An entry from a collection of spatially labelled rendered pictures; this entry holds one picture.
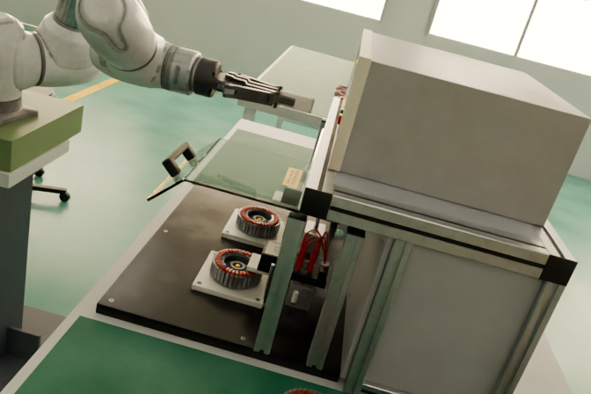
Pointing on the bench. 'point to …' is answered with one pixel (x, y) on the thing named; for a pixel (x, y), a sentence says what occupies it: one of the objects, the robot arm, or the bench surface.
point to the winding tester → (456, 129)
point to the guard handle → (177, 157)
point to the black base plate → (176, 289)
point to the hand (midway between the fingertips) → (295, 101)
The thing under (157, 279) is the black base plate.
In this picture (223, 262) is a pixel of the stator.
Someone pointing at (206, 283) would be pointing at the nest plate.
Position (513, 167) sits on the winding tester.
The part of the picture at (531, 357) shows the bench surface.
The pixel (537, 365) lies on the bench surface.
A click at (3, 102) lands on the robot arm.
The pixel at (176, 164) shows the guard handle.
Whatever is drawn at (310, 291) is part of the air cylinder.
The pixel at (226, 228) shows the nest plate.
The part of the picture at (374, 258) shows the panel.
